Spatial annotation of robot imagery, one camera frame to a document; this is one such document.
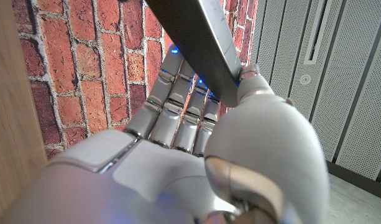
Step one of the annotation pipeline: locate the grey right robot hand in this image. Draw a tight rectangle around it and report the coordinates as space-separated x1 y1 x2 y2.
0 45 331 224

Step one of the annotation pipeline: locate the red brick print backdrop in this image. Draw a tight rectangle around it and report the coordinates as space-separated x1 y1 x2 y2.
11 0 259 159

